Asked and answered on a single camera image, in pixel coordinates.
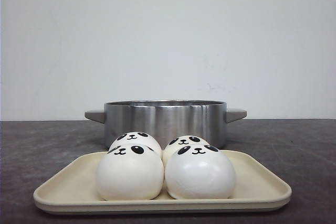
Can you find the stainless steel steamer pot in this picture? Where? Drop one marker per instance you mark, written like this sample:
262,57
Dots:
166,120

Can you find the cream rectangular tray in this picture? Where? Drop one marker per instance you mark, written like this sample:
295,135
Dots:
72,191

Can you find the panda bun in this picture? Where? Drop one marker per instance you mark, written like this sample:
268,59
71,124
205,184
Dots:
137,138
130,172
200,171
178,143

